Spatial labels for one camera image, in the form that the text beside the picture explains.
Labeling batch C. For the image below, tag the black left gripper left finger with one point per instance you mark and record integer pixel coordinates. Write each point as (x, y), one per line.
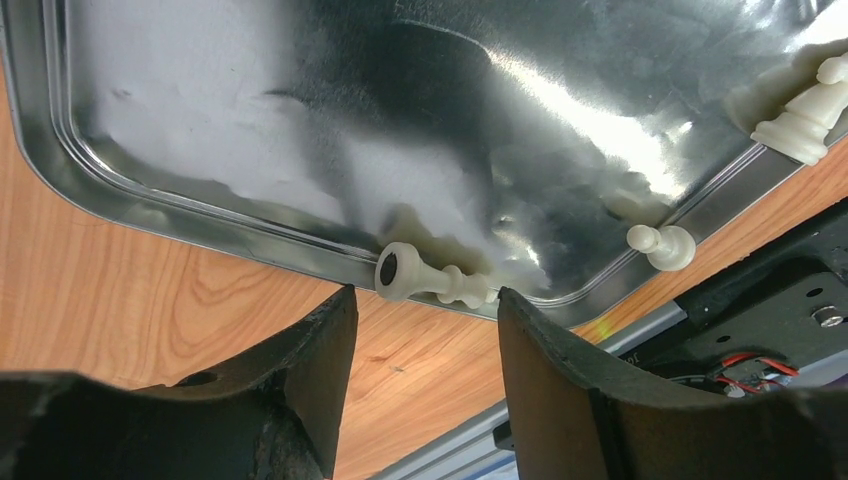
(272, 411)

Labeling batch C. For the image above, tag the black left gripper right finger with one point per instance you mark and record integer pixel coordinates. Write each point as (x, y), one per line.
(578, 412)

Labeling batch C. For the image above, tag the white bishop piece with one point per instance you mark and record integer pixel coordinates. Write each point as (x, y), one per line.
(401, 274)

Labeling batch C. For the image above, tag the white pawn at tray edge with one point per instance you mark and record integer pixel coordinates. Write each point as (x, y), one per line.
(670, 248)

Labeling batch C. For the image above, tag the silver tin lid tray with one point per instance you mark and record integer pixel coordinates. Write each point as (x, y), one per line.
(517, 139)

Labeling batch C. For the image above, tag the white knight in tray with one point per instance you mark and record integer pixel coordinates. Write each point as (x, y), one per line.
(800, 130)

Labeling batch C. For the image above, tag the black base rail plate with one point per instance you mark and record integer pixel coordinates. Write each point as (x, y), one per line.
(757, 325)

